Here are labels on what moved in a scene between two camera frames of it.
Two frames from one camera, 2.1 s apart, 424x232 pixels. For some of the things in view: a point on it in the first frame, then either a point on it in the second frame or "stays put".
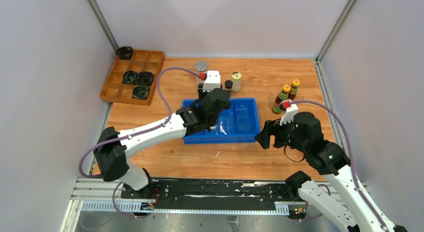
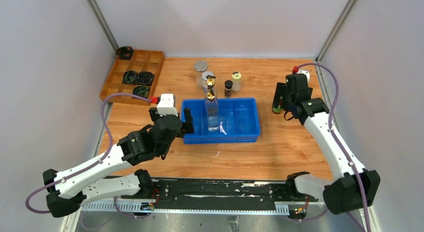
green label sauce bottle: x=282 y=96 stays put
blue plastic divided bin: x=240 y=123 stays put
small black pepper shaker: x=228 y=85 stays put
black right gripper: x=271 y=127 to x=281 y=86
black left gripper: x=204 y=94 to x=189 y=127
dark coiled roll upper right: x=145 y=78 stays put
